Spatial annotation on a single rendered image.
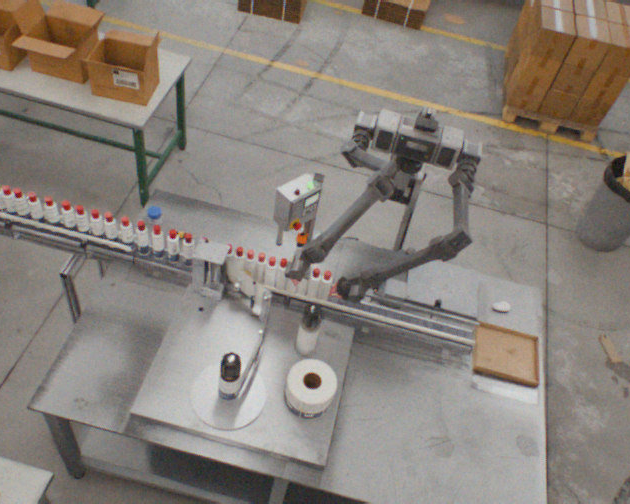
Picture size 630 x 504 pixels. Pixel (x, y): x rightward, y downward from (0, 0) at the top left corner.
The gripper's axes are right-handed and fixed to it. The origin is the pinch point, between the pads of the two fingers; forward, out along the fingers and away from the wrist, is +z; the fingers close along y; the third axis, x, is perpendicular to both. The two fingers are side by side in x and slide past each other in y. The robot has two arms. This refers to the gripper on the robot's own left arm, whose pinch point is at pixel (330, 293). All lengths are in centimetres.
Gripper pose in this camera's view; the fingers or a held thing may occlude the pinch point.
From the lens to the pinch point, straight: 291.0
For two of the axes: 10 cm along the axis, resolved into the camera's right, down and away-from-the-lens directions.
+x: 6.7, 6.0, 4.5
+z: -7.1, 3.4, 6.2
